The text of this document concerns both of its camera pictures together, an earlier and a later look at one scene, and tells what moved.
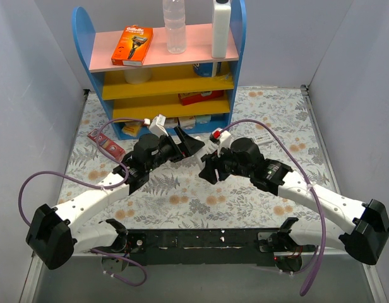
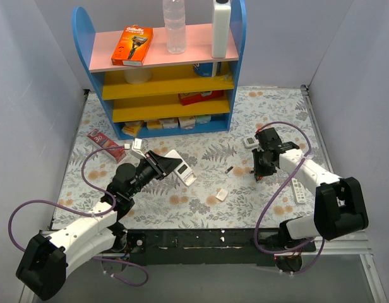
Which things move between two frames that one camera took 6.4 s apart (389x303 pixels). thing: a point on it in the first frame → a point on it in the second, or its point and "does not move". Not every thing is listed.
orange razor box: (132, 45) does not move
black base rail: (203, 246) does not move
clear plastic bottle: (174, 19) does not move
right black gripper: (214, 165) → (261, 168)
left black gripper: (179, 148) → (155, 163)
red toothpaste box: (107, 146) does not move
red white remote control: (209, 148) → (182, 171)
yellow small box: (132, 128) does not move
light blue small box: (203, 118) does not move
